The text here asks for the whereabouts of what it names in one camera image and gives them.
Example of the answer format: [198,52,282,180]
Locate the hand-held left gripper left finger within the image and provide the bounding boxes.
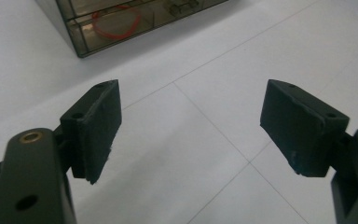
[59,78,123,186]

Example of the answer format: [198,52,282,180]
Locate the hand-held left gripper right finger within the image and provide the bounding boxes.
[259,78,351,178]

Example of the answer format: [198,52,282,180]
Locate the red rubber band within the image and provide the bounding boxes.
[90,4,143,41]

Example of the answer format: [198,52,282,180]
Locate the smoky transparent drawer box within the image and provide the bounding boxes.
[35,0,231,59]

